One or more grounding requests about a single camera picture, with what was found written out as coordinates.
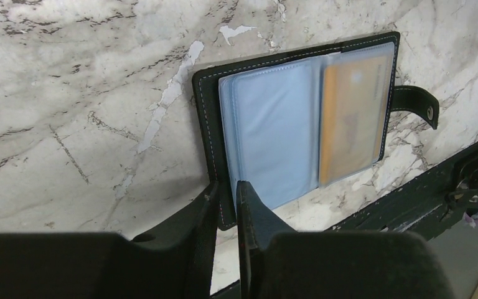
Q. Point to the black leather card holder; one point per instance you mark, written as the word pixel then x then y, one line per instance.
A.
pixel 260 118

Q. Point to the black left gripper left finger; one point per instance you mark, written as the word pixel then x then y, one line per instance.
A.
pixel 172 260

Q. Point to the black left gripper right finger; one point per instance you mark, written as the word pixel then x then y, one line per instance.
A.
pixel 277 261

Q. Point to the gold credit card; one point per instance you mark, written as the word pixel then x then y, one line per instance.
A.
pixel 354 100

